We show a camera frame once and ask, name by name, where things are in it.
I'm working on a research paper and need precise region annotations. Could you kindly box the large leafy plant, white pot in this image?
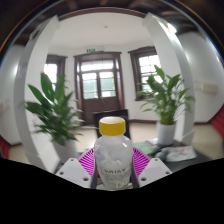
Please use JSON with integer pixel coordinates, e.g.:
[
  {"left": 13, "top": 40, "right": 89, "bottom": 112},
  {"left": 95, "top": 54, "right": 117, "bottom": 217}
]
[{"left": 24, "top": 72, "right": 85, "bottom": 164}]

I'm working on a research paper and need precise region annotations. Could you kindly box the printed magazine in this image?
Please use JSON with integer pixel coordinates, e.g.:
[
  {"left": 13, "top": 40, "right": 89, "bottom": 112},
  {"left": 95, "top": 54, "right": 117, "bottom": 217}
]
[{"left": 164, "top": 144, "right": 198, "bottom": 163}]

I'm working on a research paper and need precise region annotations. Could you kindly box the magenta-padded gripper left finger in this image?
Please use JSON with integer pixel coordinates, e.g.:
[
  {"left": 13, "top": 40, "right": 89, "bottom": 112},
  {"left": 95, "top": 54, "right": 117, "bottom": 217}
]
[{"left": 54, "top": 147, "right": 98, "bottom": 189}]

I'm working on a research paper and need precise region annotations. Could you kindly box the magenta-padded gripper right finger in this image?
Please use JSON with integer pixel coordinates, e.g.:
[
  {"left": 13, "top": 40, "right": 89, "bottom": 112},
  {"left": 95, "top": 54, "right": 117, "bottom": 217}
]
[{"left": 131, "top": 147, "right": 173, "bottom": 188}]

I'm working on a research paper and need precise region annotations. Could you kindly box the clear bottle with yellow cap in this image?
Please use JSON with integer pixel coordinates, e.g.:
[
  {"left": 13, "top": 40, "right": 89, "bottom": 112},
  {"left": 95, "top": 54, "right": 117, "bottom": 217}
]
[{"left": 93, "top": 116, "right": 134, "bottom": 191}]

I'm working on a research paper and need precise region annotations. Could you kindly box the white wall radiator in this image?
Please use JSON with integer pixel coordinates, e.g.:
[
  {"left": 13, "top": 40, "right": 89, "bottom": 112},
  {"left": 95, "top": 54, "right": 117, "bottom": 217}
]
[{"left": 199, "top": 81, "right": 220, "bottom": 95}]

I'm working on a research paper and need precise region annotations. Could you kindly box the slender leafy plant, white pot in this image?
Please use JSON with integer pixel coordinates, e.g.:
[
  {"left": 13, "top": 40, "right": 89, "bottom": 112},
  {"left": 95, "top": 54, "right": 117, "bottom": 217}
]
[{"left": 136, "top": 64, "right": 196, "bottom": 146}]

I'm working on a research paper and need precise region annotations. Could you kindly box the grey dumbbell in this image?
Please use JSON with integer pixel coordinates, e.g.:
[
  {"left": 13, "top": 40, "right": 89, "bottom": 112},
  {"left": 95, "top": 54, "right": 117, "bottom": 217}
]
[{"left": 154, "top": 146, "right": 171, "bottom": 162}]

